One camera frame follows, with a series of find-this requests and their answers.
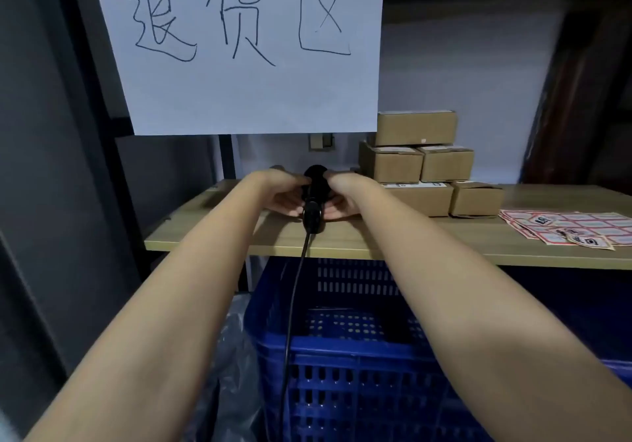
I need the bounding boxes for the black barcode scanner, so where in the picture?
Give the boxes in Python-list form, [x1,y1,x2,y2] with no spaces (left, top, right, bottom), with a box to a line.
[301,165,328,234]

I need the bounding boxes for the person's left forearm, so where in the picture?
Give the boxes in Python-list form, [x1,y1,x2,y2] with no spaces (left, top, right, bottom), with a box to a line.
[24,179,277,442]

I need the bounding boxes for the red white sticker sheets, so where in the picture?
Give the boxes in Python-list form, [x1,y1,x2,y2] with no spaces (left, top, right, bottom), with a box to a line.
[498,209,632,248]

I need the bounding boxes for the black metal shelf frame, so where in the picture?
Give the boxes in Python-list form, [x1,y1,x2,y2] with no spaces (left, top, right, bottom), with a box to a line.
[49,0,248,292]

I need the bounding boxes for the person's left hand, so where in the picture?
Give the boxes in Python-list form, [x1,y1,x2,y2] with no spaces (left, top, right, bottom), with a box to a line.
[246,169,308,219]

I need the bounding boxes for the black scanner cable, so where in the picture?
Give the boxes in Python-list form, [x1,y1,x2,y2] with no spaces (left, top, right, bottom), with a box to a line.
[278,231,313,442]

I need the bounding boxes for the blue plastic crate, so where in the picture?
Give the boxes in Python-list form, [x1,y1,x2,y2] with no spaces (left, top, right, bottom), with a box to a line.
[244,257,632,442]

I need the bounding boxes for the grey plastic bag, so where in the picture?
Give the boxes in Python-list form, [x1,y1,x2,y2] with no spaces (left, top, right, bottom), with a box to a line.
[187,293,267,442]

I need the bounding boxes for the wooden shelf board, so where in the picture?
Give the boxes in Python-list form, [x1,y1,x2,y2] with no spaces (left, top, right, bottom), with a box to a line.
[144,178,632,271]

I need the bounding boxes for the person's right forearm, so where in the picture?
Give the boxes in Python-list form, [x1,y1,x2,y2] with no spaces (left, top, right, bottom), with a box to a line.
[345,184,632,442]

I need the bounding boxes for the dark wooden door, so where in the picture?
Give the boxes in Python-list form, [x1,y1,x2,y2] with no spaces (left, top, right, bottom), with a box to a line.
[521,4,632,194]

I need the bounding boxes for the person's right hand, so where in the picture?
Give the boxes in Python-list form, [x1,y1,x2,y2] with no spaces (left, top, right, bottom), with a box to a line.
[321,171,381,221]

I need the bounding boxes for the white paper sign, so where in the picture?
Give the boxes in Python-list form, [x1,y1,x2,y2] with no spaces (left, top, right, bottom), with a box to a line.
[90,0,387,136]

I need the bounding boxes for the cardboard box with shipping label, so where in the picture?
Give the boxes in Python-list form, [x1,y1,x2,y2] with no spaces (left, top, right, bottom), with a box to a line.
[450,181,505,219]
[381,182,455,218]
[418,146,475,183]
[375,110,458,148]
[358,141,425,184]

